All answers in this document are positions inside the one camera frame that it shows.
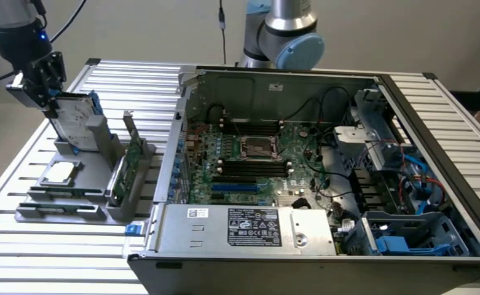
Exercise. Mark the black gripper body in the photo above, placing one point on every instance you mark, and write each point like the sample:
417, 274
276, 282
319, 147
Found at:
20, 43

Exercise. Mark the hard disk with blue rails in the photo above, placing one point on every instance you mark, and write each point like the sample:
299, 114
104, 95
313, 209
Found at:
75, 123

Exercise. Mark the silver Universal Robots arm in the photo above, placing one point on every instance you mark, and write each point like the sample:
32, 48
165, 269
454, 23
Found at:
291, 33

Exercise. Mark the silver metal disk bay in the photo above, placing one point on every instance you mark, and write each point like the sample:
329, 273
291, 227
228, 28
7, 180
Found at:
362, 135

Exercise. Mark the blue plastic disk bay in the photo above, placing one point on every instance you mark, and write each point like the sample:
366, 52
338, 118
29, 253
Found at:
390, 244

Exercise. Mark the black table corner cap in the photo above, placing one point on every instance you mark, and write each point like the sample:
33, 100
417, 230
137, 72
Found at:
92, 61
430, 76

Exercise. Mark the grey parts rack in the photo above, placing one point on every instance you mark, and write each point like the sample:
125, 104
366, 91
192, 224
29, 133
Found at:
100, 138

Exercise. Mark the CPU chip with silver lid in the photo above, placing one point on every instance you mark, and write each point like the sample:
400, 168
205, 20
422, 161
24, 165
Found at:
61, 173

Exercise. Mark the green graphics card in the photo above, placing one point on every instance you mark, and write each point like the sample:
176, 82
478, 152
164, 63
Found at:
127, 166

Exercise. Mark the green RAM stick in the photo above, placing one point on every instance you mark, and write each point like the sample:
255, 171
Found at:
65, 190
56, 208

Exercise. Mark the green motherboard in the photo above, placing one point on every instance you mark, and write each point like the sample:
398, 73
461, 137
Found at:
207, 153

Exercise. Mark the blue case latch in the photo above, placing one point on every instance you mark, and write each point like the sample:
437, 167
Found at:
132, 230

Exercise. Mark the black RAM slot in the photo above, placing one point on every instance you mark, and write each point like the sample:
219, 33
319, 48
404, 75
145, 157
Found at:
253, 162
249, 120
253, 166
249, 128
253, 174
249, 124
253, 170

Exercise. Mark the black expansion slot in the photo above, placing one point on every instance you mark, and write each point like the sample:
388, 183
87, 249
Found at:
235, 179

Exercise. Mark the blue expansion slot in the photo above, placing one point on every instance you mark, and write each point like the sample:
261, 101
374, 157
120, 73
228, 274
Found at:
233, 187

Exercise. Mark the silver power supply unit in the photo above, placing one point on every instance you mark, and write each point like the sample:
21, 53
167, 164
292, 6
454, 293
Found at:
181, 242

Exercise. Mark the round coin battery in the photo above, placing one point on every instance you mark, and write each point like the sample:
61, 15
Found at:
304, 133

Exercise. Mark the silver chipset heat sink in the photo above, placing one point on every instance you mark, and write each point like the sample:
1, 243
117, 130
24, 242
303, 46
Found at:
301, 202

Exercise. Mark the black open PC case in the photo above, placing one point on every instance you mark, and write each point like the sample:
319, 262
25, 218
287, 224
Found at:
305, 276

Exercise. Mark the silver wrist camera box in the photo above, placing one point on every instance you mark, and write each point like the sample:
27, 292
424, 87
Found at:
13, 89

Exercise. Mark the CPU socket with metal frame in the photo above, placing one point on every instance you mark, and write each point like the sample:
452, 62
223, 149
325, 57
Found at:
257, 147

